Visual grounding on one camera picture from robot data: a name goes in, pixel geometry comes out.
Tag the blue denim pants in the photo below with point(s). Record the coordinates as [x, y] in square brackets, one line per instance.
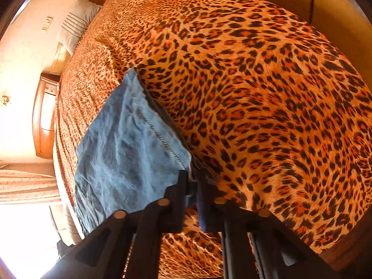
[122, 151]

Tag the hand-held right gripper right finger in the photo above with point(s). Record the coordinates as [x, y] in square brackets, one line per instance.
[207, 209]

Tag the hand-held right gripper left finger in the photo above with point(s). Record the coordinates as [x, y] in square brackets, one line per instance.
[174, 209]

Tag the yellow wooden wardrobe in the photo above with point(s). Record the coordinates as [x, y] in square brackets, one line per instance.
[334, 5]

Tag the grey striped pillow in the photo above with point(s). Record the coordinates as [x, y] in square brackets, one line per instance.
[75, 26]

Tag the brown wooden headboard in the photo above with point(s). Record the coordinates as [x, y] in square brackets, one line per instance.
[43, 116]

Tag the leopard print blanket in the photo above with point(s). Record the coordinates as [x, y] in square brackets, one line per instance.
[261, 93]

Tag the wall switch panel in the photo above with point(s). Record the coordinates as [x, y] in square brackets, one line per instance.
[47, 23]

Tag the small wall ornament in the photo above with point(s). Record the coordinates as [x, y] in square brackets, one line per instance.
[5, 100]

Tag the white quilt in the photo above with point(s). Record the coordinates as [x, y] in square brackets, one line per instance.
[73, 226]

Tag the light wooden headboard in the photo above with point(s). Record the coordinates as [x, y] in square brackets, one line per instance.
[59, 61]

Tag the patterned curtain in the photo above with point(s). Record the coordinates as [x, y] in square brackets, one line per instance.
[26, 186]

